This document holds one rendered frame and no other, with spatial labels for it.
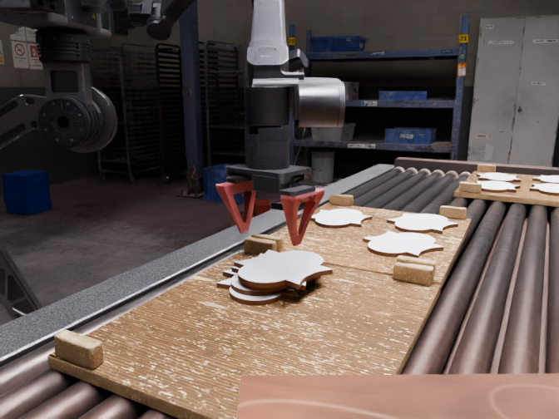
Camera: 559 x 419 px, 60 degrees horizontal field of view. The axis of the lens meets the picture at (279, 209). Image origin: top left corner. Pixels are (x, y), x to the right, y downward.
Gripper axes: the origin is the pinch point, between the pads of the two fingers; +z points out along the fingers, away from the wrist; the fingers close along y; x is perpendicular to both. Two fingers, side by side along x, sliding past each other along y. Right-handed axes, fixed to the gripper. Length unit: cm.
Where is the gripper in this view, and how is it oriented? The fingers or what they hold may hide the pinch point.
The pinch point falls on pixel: (269, 233)
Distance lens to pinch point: 66.3
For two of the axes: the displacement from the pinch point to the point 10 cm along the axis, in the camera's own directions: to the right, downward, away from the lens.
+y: -7.6, -1.4, 6.3
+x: -6.5, 1.8, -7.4
